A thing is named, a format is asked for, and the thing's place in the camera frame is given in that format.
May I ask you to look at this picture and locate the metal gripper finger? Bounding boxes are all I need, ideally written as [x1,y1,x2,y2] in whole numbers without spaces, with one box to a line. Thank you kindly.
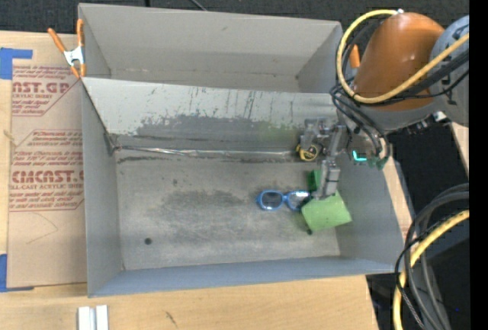
[299,117,332,149]
[313,161,342,203]

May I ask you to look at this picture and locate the green block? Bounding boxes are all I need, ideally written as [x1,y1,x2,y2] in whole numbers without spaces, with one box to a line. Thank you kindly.
[307,168,324,193]

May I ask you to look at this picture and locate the yellow and black tape measure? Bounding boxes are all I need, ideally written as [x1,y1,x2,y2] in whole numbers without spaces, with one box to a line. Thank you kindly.
[295,143,323,162]

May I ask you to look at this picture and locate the light green sponge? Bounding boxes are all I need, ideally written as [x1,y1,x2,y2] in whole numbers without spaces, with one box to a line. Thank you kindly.
[300,190,353,233]

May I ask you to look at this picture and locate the blue sunglasses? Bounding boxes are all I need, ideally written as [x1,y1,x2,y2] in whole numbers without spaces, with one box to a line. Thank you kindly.
[255,189,312,213]

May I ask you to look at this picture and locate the grey metal bin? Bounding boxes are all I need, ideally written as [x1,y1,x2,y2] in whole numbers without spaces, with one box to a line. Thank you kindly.
[77,2,406,298]

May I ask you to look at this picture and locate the brown cardboard board red print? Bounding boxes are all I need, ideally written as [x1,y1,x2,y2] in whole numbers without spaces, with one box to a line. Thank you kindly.
[0,30,89,292]

